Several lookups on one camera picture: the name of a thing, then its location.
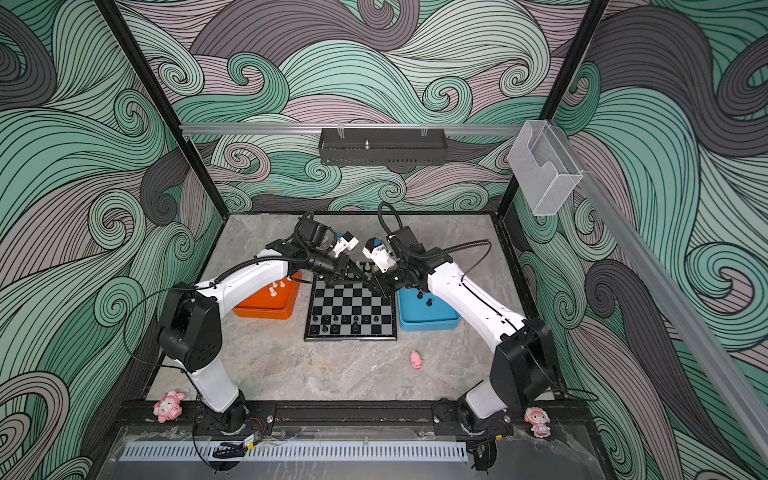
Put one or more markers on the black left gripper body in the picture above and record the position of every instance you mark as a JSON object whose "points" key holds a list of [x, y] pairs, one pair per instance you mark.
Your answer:
{"points": [[334, 270]]}

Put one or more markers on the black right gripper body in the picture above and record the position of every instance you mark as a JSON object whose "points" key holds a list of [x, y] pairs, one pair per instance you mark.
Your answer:
{"points": [[398, 276]]}

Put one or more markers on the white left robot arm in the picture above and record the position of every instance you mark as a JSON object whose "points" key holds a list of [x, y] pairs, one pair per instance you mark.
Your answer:
{"points": [[190, 323]]}

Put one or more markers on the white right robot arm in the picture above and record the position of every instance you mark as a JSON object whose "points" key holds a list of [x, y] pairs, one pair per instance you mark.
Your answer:
{"points": [[524, 355]]}

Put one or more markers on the blue plastic tray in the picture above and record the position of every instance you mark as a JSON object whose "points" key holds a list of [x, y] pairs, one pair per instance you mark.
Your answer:
{"points": [[415, 316]]}

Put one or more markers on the black and silver chessboard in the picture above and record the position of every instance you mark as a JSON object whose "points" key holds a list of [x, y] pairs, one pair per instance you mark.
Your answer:
{"points": [[349, 311]]}

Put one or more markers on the orange plastic tray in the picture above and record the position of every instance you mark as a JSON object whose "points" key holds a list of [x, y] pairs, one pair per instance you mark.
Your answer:
{"points": [[262, 306]]}

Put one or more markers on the small pink pig toy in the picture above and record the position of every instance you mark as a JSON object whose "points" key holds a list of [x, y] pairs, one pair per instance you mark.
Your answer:
{"points": [[415, 360]]}

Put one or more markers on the pink doll figure right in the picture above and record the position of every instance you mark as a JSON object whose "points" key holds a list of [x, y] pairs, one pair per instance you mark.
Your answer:
{"points": [[539, 421]]}

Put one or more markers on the pink doll figure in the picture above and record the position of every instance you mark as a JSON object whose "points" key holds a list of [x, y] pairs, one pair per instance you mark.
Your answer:
{"points": [[169, 407], [539, 421]]}

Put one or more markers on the pink doll figure left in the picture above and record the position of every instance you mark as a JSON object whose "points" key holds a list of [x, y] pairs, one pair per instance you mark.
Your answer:
{"points": [[169, 407]]}

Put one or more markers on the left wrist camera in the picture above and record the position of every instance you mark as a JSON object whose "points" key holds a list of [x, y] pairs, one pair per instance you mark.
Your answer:
{"points": [[320, 238]]}

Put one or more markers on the black perforated wall shelf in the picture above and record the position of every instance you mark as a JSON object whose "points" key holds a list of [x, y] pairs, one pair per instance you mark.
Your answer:
{"points": [[382, 147]]}

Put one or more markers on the clear acrylic wall box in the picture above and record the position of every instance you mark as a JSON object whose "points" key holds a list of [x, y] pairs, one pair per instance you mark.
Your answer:
{"points": [[545, 165]]}

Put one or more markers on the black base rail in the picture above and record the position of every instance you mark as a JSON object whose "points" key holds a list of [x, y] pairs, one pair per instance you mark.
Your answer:
{"points": [[441, 417]]}

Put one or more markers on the white slotted cable duct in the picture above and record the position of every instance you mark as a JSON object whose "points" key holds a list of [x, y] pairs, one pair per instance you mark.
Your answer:
{"points": [[301, 451]]}

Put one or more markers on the black enclosure corner post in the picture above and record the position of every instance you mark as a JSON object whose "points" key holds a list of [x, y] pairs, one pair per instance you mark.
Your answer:
{"points": [[572, 61]]}

